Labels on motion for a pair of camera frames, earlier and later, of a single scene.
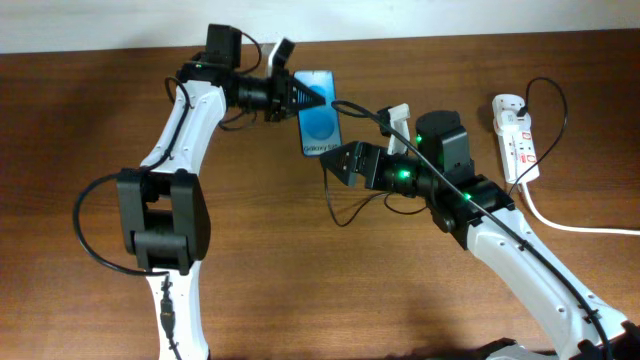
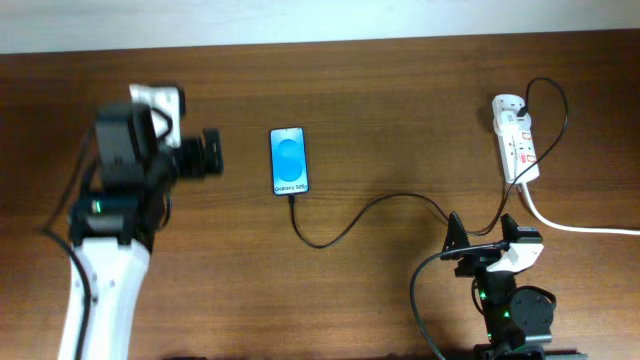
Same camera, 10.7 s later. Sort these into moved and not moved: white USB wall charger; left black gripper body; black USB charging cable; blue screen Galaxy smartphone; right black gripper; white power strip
Moved: left black gripper body; right black gripper; black USB charging cable; blue screen Galaxy smartphone
Not moved: white USB wall charger; white power strip
